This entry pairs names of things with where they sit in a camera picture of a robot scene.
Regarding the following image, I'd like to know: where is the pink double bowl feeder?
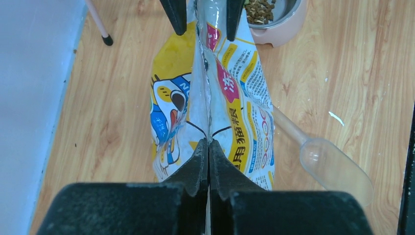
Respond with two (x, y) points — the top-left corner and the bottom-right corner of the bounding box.
(250, 0), (307, 47)

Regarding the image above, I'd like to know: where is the pink music stand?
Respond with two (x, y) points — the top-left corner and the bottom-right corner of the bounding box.
(85, 0), (114, 46)

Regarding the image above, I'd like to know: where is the pet food bag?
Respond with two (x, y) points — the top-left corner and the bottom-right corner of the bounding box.
(150, 0), (275, 190)

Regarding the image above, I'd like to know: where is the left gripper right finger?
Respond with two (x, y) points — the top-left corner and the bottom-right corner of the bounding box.
(209, 140), (372, 235)

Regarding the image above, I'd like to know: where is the clear plastic scoop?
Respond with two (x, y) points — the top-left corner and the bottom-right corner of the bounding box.
(273, 106), (374, 206)

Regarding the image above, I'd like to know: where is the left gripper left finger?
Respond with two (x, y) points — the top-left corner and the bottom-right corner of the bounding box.
(37, 139), (208, 235)

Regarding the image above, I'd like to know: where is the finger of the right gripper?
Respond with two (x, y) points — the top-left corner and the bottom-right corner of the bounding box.
(160, 0), (187, 36)
(226, 0), (245, 42)

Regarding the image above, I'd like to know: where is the left steel bowl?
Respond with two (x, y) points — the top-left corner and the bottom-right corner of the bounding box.
(248, 0), (304, 29)

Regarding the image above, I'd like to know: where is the brown kibble in bowl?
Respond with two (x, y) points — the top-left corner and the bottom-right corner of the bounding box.
(244, 0), (276, 25)

